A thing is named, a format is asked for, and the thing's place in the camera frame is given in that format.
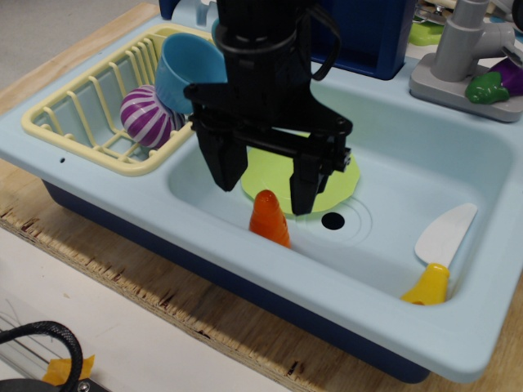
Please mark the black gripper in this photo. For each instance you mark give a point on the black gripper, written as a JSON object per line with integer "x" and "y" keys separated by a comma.
{"x": 266, "y": 101}

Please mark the orange toy carrot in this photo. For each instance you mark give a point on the orange toy carrot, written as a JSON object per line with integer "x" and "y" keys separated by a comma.
{"x": 268, "y": 219}

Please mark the light green plastic plate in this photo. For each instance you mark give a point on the light green plastic plate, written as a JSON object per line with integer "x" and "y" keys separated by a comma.
{"x": 271, "y": 171}

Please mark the purple white striped ball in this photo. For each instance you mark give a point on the purple white striped ball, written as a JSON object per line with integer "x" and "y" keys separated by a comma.
{"x": 146, "y": 119}

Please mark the blue plastic cup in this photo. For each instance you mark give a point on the blue plastic cup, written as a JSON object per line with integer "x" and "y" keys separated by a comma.
{"x": 186, "y": 59}

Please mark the teal plastic cup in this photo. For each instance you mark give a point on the teal plastic cup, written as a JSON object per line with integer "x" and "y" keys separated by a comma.
{"x": 215, "y": 24}

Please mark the light blue toy sink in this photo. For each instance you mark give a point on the light blue toy sink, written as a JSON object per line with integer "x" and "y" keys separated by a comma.
{"x": 417, "y": 161}

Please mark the dark blue plastic box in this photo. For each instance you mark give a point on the dark blue plastic box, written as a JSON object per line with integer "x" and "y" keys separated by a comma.
{"x": 374, "y": 34}

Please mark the white yellow toy knife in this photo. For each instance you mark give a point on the white yellow toy knife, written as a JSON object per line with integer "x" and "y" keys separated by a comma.
{"x": 436, "y": 247}

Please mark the cream yellow dish rack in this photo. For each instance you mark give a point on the cream yellow dish rack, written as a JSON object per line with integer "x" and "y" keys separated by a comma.
{"x": 82, "y": 117}

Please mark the wooden board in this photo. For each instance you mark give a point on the wooden board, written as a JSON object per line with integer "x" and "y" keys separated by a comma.
{"x": 152, "y": 325}

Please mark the lime green toy dish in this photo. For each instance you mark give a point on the lime green toy dish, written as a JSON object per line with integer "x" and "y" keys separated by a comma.
{"x": 425, "y": 34}

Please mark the grey toy faucet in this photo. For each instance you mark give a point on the grey toy faucet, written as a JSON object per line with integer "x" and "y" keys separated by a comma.
{"x": 442, "y": 77}

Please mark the purple green toy eggplant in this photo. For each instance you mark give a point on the purple green toy eggplant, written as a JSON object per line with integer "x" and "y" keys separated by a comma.
{"x": 500, "y": 83}

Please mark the yellow tape piece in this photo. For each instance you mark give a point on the yellow tape piece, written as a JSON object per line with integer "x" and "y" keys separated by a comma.
{"x": 58, "y": 370}

